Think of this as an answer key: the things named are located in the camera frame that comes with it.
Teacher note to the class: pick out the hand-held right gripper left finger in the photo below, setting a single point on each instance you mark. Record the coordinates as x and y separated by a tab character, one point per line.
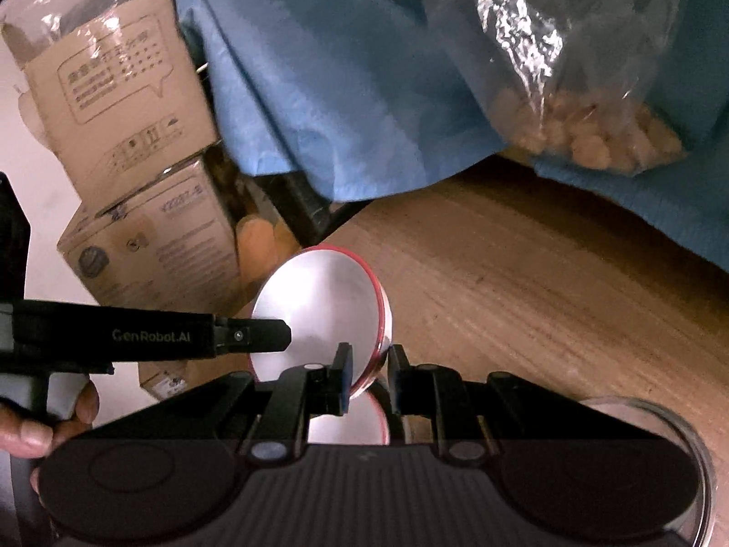
345	379

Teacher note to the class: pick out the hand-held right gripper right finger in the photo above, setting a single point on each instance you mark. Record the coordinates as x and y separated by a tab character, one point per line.
396	383

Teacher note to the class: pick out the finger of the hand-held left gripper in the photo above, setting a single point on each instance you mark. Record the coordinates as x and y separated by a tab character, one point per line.
256	335

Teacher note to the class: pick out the white bowl with red rim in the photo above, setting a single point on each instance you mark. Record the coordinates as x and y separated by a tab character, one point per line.
324	296
341	427

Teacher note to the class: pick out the person's left hand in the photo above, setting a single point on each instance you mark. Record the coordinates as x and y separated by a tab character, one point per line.
51	427

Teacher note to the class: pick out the small cardboard box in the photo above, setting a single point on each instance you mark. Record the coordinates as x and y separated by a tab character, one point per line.
165	380

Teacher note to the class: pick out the orange wooden object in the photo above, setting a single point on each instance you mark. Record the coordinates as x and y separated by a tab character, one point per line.
259	250

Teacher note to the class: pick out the printed cardboard box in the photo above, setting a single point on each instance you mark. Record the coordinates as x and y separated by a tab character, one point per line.
148	250

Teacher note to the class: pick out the black ribbed container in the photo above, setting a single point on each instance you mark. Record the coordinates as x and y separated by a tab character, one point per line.
307	205

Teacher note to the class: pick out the plain cardboard box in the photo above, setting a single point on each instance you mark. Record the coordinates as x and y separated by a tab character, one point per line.
114	97

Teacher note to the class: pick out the blue cloth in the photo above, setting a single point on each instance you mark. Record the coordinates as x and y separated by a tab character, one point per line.
341	68

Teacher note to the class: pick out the clear plastic bag of snacks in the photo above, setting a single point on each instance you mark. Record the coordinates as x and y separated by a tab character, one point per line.
569	119

